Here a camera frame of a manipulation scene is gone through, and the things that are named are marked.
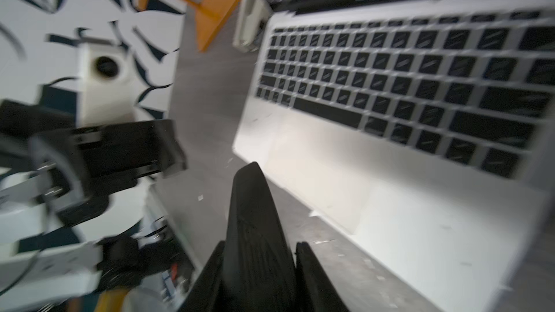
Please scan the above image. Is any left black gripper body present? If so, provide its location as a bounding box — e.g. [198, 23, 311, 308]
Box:
[70, 119, 187, 195]

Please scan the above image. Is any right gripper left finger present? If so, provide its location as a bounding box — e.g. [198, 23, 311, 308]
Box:
[179, 163, 297, 311]

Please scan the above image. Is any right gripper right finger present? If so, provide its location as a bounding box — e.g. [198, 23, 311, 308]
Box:
[296, 242, 349, 312]

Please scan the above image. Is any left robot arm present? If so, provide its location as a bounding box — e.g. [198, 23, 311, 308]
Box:
[1, 101, 189, 311]

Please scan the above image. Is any silver laptop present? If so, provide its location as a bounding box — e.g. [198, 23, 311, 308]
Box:
[233, 0, 554, 311]

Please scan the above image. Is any grey stapler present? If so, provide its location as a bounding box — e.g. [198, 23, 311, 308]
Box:
[233, 0, 272, 53]

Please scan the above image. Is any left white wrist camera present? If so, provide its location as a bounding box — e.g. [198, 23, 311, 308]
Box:
[76, 38, 135, 127]

